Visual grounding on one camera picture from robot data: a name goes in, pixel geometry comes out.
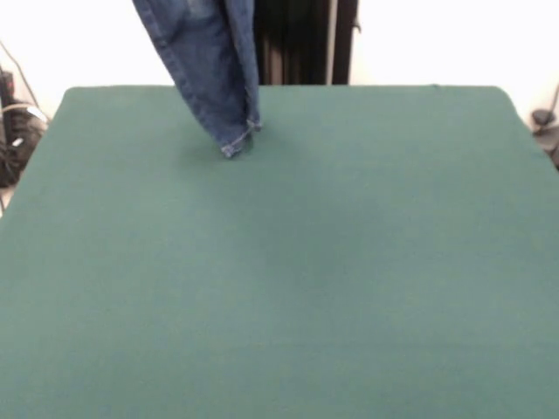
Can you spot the dark green table cloth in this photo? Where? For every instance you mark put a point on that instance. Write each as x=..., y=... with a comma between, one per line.
x=279, y=262

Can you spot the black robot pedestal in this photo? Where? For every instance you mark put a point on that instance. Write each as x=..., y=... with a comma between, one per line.
x=297, y=43

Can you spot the black stand leg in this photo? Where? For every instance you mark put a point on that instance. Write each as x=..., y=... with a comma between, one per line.
x=541, y=117

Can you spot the blue denim jeans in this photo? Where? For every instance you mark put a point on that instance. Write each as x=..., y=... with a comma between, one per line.
x=196, y=65

